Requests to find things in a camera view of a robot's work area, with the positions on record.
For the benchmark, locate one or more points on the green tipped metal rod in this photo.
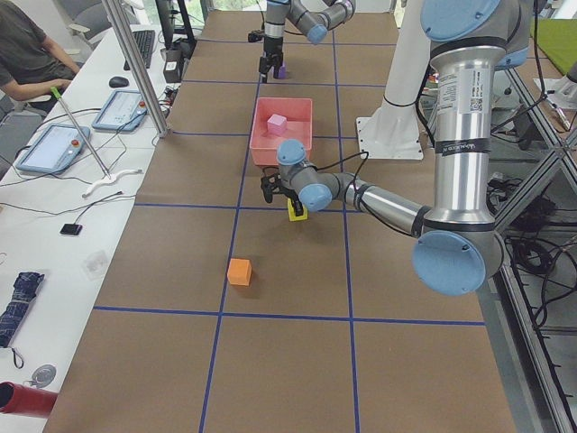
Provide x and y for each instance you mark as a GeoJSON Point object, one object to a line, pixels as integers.
{"type": "Point", "coordinates": [109, 178]}

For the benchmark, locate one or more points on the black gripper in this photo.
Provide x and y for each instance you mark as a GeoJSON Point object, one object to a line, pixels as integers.
{"type": "Point", "coordinates": [271, 49]}
{"type": "Point", "coordinates": [293, 195]}

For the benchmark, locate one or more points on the black computer mouse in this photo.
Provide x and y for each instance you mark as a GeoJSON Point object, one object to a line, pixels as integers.
{"type": "Point", "coordinates": [118, 82]}

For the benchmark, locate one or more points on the purple foam block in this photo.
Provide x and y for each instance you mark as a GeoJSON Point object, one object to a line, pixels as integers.
{"type": "Point", "coordinates": [283, 74]}

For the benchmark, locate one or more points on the far teach pendant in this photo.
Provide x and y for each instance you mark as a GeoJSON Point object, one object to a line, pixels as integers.
{"type": "Point", "coordinates": [122, 112]}

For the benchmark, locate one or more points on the pink plastic bin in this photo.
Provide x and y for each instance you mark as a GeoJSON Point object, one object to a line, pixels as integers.
{"type": "Point", "coordinates": [299, 113]}

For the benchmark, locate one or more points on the yellow foam block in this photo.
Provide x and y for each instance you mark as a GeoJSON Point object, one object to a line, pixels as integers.
{"type": "Point", "coordinates": [291, 215]}

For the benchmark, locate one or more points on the aluminium frame post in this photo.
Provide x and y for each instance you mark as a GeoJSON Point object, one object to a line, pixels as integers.
{"type": "Point", "coordinates": [124, 34]}

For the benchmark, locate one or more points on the small black box device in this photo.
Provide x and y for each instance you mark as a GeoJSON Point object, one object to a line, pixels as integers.
{"type": "Point", "coordinates": [72, 229]}

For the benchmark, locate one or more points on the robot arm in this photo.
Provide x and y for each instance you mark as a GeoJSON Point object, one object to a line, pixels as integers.
{"type": "Point", "coordinates": [465, 43]}
{"type": "Point", "coordinates": [313, 25]}

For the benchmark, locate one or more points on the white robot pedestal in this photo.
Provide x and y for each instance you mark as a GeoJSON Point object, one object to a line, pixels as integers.
{"type": "Point", "coordinates": [392, 132]}

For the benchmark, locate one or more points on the teach pendant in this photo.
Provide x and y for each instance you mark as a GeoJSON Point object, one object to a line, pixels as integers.
{"type": "Point", "coordinates": [53, 151]}
{"type": "Point", "coordinates": [122, 112]}

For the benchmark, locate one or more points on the black box with label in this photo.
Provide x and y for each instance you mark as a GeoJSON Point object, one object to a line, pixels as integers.
{"type": "Point", "coordinates": [176, 55]}

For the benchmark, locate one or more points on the red cylinder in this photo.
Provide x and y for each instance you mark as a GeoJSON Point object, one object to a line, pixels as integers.
{"type": "Point", "coordinates": [26, 401]}

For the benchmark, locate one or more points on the black keyboard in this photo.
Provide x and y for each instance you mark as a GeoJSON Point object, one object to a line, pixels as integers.
{"type": "Point", "coordinates": [145, 40]}

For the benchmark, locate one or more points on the light pink foam block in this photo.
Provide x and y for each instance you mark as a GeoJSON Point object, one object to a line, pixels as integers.
{"type": "Point", "coordinates": [277, 124]}

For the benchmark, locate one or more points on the aluminium side rail frame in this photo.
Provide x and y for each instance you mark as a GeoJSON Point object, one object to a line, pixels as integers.
{"type": "Point", "coordinates": [529, 307]}

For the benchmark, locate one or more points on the round metal disc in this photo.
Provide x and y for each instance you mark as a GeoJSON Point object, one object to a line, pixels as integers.
{"type": "Point", "coordinates": [42, 377]}

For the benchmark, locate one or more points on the orange foam block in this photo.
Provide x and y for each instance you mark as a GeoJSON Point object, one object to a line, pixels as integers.
{"type": "Point", "coordinates": [239, 272]}

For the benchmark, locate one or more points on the seated person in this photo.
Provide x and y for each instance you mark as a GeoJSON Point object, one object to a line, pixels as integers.
{"type": "Point", "coordinates": [32, 63]}

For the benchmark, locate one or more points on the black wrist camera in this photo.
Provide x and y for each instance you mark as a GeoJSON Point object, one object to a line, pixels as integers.
{"type": "Point", "coordinates": [271, 184]}
{"type": "Point", "coordinates": [255, 36]}

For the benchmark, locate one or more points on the near teach pendant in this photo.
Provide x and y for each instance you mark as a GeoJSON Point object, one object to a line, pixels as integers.
{"type": "Point", "coordinates": [53, 151]}

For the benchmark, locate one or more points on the folded dark blue umbrella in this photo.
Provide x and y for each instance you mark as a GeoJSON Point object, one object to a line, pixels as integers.
{"type": "Point", "coordinates": [25, 290]}

